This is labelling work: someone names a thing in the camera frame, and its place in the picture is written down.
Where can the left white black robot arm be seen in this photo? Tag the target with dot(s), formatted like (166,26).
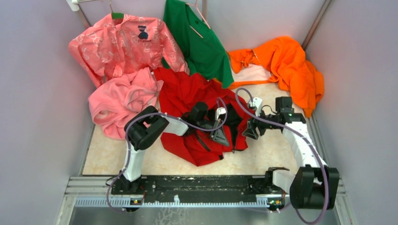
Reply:
(142,131)

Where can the red jacket black lining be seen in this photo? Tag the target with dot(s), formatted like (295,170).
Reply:
(179,94)

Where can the metal corner post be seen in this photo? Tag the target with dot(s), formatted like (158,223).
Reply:
(324,8)

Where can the pink patterned bear jacket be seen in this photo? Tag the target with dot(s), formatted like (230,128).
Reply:
(113,47)

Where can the plain pink garment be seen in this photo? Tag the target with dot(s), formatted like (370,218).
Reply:
(115,103)

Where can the green shirt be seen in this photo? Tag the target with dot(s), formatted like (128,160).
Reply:
(200,46)

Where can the white toothed cable strip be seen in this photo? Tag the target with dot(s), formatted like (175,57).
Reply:
(127,202)

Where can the white rail bracket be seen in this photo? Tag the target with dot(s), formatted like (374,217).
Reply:
(75,4)

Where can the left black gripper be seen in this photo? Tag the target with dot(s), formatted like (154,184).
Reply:
(218,135)

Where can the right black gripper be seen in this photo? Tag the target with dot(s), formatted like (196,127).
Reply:
(251,131)

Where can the aluminium frame rail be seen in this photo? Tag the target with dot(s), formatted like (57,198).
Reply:
(96,185)

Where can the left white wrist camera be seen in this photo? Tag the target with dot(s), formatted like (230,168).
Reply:
(220,114)

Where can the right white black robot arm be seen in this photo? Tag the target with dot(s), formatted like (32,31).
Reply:
(315,184)

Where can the green clothes hanger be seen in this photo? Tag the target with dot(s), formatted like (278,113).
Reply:
(115,15)

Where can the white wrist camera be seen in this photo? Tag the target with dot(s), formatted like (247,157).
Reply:
(256,105)
(220,114)

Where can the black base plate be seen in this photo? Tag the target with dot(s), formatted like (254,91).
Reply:
(234,188)

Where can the orange garment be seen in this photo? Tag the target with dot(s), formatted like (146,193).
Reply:
(281,60)

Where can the pink clothes hanger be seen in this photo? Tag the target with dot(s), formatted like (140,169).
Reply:
(201,17)

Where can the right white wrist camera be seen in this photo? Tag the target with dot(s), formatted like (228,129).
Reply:
(256,105)

